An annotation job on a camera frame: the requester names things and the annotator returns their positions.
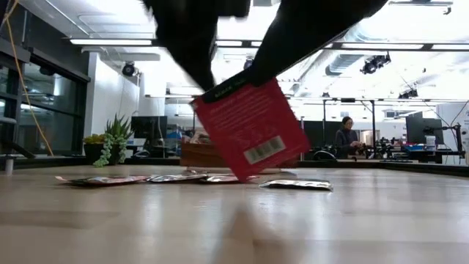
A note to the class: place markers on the black partition panels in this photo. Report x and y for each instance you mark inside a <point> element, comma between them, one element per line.
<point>317,128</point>

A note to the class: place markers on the black office chair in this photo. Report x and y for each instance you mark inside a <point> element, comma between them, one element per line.
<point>324,155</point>

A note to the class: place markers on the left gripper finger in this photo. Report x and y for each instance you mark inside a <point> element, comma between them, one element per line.
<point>199,58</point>

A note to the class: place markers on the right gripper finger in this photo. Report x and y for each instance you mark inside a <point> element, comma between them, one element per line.
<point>311,29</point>

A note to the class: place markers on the silver metal post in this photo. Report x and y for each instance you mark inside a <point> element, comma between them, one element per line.
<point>9,164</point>

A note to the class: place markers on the blue storage bin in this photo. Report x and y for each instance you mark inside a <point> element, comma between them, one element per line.
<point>414,147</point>

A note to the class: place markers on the red strawberry tea bag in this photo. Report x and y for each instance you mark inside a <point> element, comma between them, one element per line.
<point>253,128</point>

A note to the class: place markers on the person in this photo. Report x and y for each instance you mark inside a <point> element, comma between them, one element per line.
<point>346,139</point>

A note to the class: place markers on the dark office desk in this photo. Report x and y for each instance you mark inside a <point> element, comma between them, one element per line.
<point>432,154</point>

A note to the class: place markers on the potted succulent plant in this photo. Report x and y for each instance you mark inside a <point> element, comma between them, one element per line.
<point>116,132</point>

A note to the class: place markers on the white container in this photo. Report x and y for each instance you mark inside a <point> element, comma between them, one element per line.
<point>430,141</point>

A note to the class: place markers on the wooden tea organizer box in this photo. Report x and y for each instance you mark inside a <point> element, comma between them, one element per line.
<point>198,155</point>

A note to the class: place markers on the black computer monitor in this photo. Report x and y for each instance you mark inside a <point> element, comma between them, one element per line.
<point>421,130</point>
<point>148,126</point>

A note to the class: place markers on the black ceiling camera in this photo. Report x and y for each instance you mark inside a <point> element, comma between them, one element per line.
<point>248,63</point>
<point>408,93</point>
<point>128,69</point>
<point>373,64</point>

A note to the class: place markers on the black aluminium table frame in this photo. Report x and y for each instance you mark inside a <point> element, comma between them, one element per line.
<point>403,166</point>

